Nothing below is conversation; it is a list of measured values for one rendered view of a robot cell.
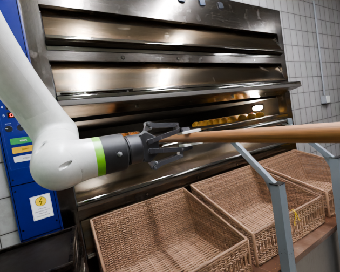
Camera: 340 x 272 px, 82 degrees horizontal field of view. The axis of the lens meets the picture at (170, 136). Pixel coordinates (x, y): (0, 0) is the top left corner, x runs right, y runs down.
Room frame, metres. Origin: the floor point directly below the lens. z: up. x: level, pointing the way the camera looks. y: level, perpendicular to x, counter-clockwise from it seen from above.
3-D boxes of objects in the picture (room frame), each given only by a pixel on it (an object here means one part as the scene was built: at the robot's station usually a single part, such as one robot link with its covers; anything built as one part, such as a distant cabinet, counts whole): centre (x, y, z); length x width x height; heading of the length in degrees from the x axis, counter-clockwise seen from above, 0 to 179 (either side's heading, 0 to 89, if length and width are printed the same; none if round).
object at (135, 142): (0.52, 0.08, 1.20); 0.09 x 0.07 x 0.08; 119
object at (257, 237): (1.14, -0.42, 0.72); 0.56 x 0.49 x 0.28; 116
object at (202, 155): (1.37, -0.29, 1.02); 1.79 x 0.11 x 0.19; 118
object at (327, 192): (1.42, -0.96, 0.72); 0.56 x 0.49 x 0.28; 118
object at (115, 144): (0.48, 0.14, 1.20); 0.12 x 0.06 x 0.09; 29
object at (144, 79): (1.37, -0.29, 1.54); 1.79 x 0.11 x 0.19; 118
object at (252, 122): (1.39, -0.28, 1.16); 1.80 x 0.06 x 0.04; 118
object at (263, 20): (1.40, -0.28, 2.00); 1.80 x 0.08 x 0.21; 118
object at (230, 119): (2.03, -0.59, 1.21); 0.61 x 0.48 x 0.06; 28
